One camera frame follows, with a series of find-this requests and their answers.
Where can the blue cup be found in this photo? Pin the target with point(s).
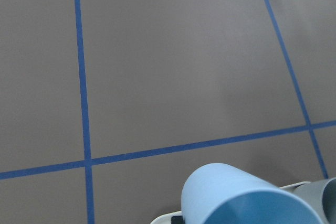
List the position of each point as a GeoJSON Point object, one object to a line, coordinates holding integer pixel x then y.
{"type": "Point", "coordinates": [220, 193]}

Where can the grey cup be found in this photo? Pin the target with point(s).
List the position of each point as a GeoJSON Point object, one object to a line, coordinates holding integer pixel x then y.
{"type": "Point", "coordinates": [320, 195]}

